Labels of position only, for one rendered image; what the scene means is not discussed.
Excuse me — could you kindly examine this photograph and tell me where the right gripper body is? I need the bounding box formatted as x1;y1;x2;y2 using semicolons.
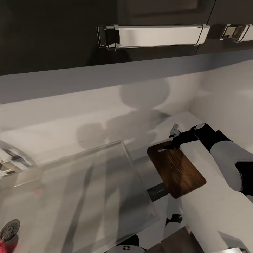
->
171;132;189;149

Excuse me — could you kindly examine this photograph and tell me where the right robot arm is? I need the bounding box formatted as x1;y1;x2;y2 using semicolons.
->
164;123;253;204

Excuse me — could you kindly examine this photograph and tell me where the cutting board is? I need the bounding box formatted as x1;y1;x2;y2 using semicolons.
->
147;140;207;198

